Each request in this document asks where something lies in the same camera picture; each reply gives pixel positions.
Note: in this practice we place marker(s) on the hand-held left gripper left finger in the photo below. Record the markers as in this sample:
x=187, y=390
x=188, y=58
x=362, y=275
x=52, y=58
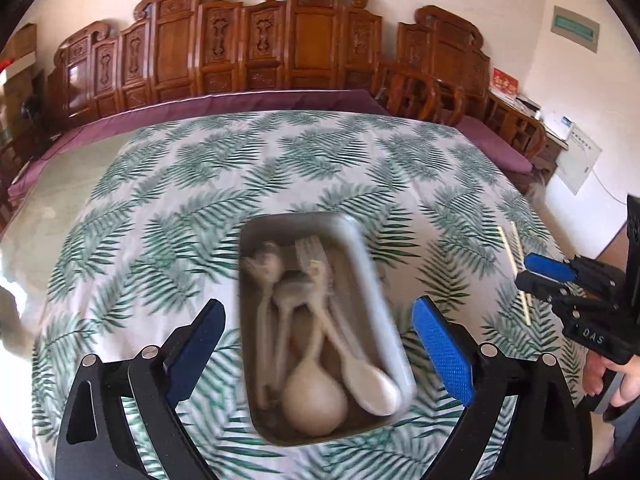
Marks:
x=197, y=350

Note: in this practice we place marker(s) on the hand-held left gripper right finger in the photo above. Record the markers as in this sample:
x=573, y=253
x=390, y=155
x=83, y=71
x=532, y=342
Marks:
x=445, y=350

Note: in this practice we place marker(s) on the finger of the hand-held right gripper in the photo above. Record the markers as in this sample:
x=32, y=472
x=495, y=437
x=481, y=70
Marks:
x=550, y=267
x=550, y=294

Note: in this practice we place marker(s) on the wooden chopstick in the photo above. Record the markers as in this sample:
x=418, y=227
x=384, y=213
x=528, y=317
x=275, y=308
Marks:
x=520, y=280
x=516, y=240

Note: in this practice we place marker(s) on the oval white spoon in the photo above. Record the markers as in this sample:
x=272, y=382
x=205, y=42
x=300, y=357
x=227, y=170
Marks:
x=372, y=385

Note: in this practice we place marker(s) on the white fork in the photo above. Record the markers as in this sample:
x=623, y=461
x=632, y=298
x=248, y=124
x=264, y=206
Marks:
x=262, y=280
x=312, y=260

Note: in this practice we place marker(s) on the small white spoon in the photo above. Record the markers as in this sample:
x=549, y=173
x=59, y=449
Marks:
x=292, y=292

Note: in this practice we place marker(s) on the white rectangular tray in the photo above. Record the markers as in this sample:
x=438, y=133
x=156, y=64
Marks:
x=345, y=240

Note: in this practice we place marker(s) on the person's right hand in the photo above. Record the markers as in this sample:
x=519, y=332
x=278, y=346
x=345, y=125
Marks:
x=595, y=377

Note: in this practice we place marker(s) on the short purple seat cushion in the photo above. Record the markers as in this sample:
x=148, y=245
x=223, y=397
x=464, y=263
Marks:
x=495, y=145

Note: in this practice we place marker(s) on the wooden side table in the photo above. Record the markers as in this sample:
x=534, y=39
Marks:
x=522, y=130

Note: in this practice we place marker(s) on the white box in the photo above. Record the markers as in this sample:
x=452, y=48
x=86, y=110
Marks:
x=559, y=126

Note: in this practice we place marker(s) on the leaf print tablecloth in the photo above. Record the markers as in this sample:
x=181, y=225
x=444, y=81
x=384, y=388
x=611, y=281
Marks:
x=190, y=190

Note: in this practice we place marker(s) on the small white device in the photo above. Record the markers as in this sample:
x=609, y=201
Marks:
x=529, y=104

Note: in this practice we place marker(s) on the round back wooden chair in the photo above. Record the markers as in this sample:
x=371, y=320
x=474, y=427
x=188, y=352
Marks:
x=420, y=95

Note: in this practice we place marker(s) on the carved wooden armchair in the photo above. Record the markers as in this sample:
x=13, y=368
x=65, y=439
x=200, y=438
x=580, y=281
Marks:
x=450, y=50

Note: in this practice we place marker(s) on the long purple seat cushion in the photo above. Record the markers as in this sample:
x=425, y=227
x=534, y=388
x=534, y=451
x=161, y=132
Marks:
x=200, y=110

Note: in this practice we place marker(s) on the carved wooden sofa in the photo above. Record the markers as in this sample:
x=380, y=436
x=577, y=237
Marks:
x=310, y=45

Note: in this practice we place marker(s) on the cardboard box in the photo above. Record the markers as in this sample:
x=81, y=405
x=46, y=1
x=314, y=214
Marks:
x=20, y=45

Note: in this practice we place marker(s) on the white paper wall notice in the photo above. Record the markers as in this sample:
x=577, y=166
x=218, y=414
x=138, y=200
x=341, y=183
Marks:
x=582, y=160

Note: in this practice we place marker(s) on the green wall sign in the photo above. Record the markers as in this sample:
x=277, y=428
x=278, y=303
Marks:
x=575, y=29

